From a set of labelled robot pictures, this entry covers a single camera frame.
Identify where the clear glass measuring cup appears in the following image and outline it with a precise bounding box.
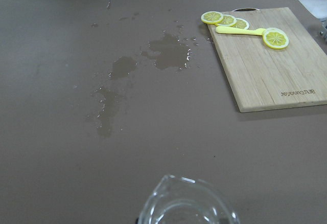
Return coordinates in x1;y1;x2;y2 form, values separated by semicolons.
136;175;240;223

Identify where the lemon slice outer end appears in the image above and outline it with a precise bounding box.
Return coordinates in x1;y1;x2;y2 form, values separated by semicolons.
201;11;224;25

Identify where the wooden cutting board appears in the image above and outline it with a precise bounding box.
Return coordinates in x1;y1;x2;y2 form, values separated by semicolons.
209;7;326;113

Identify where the lemon slice middle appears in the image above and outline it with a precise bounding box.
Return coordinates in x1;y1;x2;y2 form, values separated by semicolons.
216;14;237;27

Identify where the lemon slice inner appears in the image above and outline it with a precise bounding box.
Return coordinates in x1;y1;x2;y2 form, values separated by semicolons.
232;18;249;30

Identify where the lemon slice on knife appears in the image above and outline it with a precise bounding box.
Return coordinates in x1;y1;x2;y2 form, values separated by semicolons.
262;28;289;50

